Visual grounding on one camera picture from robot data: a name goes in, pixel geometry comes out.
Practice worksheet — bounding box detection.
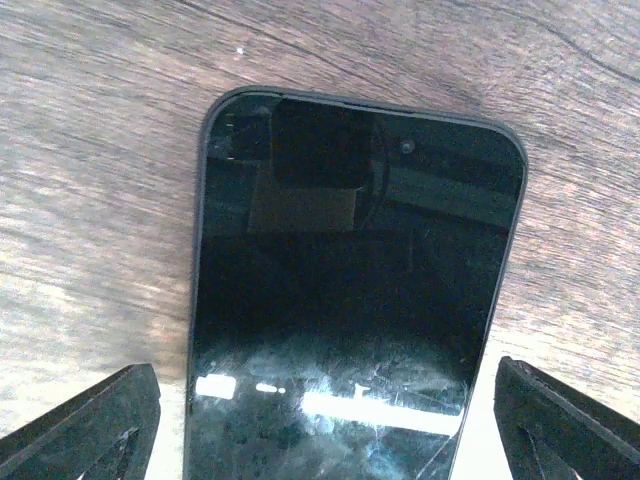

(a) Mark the black phone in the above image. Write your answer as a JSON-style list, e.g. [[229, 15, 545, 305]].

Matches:
[[183, 85, 527, 479]]

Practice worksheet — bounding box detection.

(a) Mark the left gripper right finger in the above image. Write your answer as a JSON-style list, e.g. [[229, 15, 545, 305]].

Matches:
[[494, 356, 639, 479]]

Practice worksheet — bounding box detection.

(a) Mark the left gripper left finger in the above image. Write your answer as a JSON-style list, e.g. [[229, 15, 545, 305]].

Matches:
[[1, 364, 161, 479]]

